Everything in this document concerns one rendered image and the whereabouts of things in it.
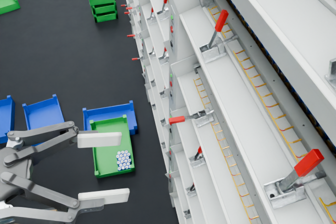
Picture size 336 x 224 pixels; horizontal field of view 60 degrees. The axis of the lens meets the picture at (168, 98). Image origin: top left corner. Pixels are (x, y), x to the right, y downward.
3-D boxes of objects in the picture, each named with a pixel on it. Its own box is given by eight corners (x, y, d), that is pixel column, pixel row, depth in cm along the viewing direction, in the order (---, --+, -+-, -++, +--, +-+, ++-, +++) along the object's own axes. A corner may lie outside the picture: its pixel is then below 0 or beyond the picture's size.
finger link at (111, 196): (78, 193, 40) (78, 198, 39) (129, 187, 42) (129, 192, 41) (78, 202, 42) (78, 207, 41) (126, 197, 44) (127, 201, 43)
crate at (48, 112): (26, 112, 182) (21, 104, 176) (59, 102, 188) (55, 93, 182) (33, 149, 164) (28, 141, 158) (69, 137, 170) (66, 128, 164)
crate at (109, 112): (86, 143, 167) (83, 135, 161) (85, 116, 180) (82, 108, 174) (138, 134, 171) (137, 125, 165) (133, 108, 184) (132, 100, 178)
